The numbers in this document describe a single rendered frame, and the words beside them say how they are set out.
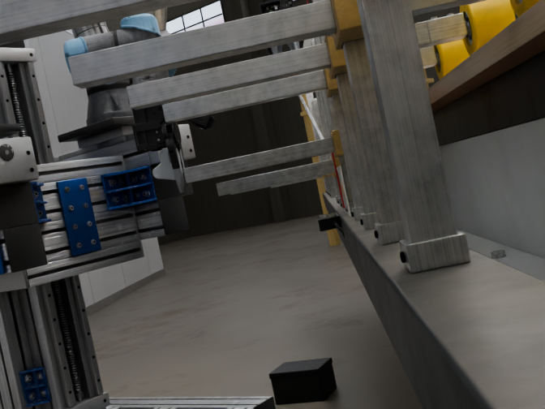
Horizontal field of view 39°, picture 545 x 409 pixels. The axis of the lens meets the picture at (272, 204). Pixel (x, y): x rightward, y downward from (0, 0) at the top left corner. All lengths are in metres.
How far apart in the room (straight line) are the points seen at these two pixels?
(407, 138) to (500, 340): 0.27
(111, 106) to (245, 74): 1.04
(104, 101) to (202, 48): 1.27
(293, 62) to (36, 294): 1.09
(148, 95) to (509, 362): 0.82
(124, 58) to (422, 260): 0.40
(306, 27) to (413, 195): 0.28
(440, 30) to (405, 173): 0.51
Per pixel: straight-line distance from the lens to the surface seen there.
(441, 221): 0.59
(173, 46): 0.82
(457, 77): 1.15
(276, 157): 1.54
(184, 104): 1.31
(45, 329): 1.96
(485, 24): 1.06
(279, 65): 1.05
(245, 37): 0.81
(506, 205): 1.22
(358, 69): 0.84
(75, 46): 1.60
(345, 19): 0.77
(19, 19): 0.59
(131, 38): 1.58
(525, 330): 0.36
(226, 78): 1.06
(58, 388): 1.98
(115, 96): 2.07
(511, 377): 0.29
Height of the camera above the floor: 0.78
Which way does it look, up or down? 1 degrees down
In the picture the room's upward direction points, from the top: 12 degrees counter-clockwise
